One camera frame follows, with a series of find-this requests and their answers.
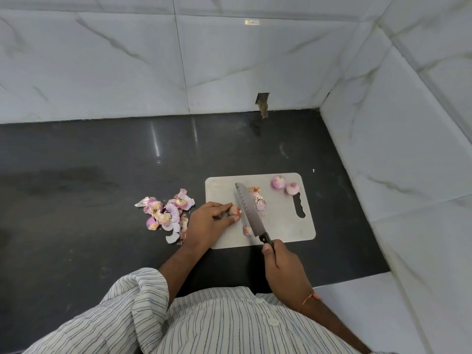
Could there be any black handled kitchen knife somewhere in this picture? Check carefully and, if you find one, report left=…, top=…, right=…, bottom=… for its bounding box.
left=235, top=182, right=276, bottom=256

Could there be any white striped shirt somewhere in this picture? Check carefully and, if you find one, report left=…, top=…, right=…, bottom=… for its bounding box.
left=22, top=267, right=400, bottom=354

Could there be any person's left forearm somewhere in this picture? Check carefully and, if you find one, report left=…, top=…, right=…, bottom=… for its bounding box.
left=158, top=241, right=203, bottom=307

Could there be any grey steel cutting board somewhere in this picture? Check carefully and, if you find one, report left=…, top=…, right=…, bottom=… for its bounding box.
left=205, top=173, right=317, bottom=250

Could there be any pile of pink onion peels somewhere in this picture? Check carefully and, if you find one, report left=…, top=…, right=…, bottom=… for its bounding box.
left=134, top=188, right=195, bottom=245

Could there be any orange wrist thread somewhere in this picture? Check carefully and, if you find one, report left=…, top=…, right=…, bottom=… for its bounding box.
left=299, top=290, right=323, bottom=310

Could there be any person's right forearm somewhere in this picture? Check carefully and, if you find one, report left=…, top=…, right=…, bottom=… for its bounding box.
left=297, top=298, right=374, bottom=354

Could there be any person's right hand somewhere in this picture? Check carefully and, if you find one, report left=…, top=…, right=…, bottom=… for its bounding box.
left=261, top=239, right=315, bottom=311

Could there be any person's left hand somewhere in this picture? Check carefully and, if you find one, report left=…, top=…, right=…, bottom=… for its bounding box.
left=182, top=201, right=241, bottom=252

